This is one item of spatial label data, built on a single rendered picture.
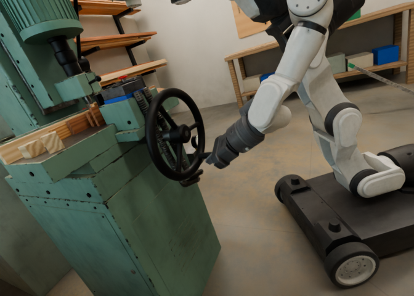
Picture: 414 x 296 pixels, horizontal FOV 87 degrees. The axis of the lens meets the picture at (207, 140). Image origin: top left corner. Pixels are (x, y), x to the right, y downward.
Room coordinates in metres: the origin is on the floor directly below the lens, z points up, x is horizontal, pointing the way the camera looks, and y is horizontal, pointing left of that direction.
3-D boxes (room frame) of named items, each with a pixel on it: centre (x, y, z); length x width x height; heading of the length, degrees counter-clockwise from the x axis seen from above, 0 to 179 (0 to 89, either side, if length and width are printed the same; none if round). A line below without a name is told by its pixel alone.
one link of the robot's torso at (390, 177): (0.82, -0.67, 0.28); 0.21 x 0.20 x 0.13; 89
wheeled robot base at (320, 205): (0.82, -0.64, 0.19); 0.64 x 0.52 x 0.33; 89
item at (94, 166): (0.80, 0.31, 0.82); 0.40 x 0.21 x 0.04; 149
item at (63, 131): (0.91, 0.31, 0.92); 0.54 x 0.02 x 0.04; 149
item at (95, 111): (0.82, 0.27, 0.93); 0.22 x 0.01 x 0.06; 149
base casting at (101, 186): (0.89, 0.47, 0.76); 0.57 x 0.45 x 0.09; 59
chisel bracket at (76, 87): (0.84, 0.38, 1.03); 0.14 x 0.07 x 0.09; 59
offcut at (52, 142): (0.56, 0.38, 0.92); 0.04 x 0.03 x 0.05; 120
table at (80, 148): (0.77, 0.27, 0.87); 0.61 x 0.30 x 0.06; 149
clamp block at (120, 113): (0.73, 0.20, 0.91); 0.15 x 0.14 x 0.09; 149
